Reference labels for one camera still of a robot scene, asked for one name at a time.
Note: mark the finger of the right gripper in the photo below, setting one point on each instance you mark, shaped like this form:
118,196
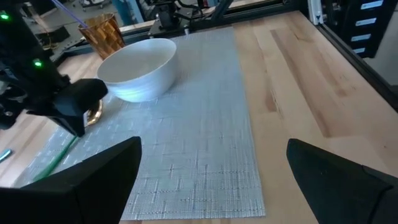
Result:
76,118
56,114

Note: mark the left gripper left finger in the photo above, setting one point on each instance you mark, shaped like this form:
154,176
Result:
105,180

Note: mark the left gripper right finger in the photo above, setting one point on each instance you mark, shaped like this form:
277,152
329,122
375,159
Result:
335,186

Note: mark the amber glass cup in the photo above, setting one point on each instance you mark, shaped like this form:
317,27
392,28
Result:
104,35

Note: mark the white ceramic bowl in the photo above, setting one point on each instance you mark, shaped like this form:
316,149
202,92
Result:
140,65

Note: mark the grey woven placemat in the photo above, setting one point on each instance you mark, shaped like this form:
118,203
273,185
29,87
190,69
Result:
192,124

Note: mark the black drawer cabinet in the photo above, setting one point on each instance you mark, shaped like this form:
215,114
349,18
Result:
346,28

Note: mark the silver aluminium bar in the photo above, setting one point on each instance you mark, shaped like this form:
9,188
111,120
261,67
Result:
314,12

